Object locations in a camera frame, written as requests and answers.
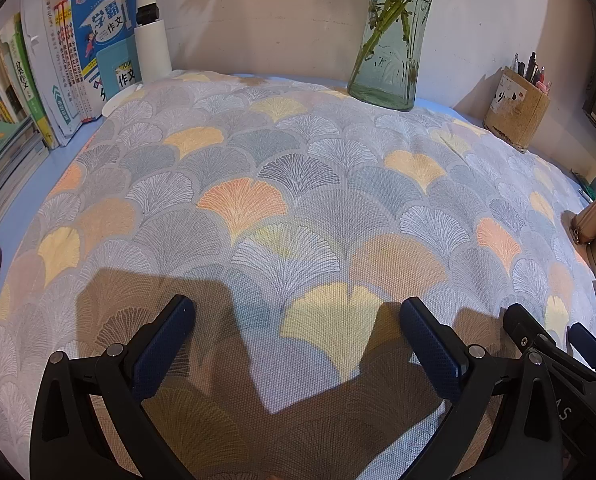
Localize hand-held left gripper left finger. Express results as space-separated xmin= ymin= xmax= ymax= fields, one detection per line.
xmin=29 ymin=294 xmax=200 ymax=480

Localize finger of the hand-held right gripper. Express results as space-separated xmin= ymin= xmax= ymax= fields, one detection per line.
xmin=567 ymin=323 xmax=596 ymax=376
xmin=504 ymin=302 xmax=596 ymax=480

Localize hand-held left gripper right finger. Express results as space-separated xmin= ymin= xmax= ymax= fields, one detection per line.
xmin=355 ymin=296 xmax=564 ymax=480

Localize brown mini handbag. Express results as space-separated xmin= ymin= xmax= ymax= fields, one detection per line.
xmin=560 ymin=182 xmax=596 ymax=246

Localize cardboard pen holder with pens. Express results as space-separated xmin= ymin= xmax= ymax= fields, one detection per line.
xmin=483 ymin=67 xmax=551 ymax=153

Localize fan patterned tablecloth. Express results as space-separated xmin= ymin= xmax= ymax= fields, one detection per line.
xmin=0 ymin=70 xmax=596 ymax=480

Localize stack of flat books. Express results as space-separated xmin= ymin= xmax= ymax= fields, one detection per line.
xmin=0 ymin=117 xmax=49 ymax=233

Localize bunch of pens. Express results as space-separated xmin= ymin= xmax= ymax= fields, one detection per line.
xmin=509 ymin=51 xmax=551 ymax=93

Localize glass vase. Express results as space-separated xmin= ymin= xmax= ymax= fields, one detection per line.
xmin=348 ymin=0 xmax=446 ymax=112

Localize white desk lamp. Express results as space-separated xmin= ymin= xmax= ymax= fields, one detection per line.
xmin=100 ymin=0 xmax=174 ymax=118

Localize row of books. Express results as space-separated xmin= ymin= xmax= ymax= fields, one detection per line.
xmin=0 ymin=0 xmax=144 ymax=153

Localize green plant stems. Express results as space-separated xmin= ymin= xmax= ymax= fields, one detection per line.
xmin=365 ymin=0 xmax=429 ymax=76

